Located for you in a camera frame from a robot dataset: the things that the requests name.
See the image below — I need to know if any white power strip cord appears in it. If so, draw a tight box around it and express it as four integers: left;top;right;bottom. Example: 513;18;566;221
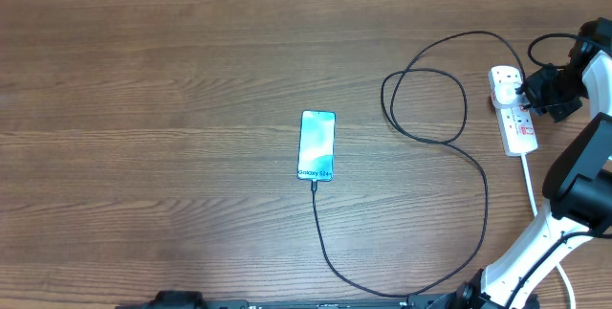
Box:
519;153;578;309

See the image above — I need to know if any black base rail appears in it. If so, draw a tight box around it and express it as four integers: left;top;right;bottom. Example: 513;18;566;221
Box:
205;294;454;309

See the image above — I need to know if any black USB charging cable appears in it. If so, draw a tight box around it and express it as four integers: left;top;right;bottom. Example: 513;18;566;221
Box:
310;30;528;299

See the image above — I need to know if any white power strip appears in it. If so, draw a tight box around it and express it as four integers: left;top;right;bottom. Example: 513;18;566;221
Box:
488;65;538;157

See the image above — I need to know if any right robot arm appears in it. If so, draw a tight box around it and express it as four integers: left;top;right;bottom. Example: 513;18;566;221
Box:
430;17;611;308

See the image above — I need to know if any blue screen smartphone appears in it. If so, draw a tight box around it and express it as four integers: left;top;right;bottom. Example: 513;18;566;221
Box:
296;110;337;182

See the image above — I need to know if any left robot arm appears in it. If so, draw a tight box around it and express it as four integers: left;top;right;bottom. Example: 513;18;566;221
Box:
116;291;208;309

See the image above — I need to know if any white round charger plug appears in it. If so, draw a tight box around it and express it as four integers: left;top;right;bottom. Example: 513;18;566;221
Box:
492;82;525;109

